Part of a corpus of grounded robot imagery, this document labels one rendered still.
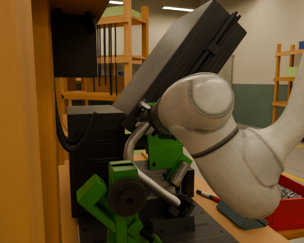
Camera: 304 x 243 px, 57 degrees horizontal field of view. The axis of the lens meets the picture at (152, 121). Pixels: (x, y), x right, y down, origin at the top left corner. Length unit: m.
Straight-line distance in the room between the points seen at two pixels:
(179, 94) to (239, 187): 0.19
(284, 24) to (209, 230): 7.56
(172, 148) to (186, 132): 0.42
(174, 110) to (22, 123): 0.31
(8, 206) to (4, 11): 0.12
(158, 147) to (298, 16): 7.29
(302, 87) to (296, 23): 7.43
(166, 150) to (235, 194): 0.41
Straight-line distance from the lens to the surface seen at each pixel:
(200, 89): 0.43
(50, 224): 0.64
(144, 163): 0.88
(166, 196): 0.85
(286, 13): 8.25
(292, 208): 1.18
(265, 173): 0.52
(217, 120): 0.44
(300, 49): 7.00
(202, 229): 0.91
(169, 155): 0.89
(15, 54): 0.19
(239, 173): 0.50
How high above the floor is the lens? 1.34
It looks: 8 degrees down
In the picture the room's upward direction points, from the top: straight up
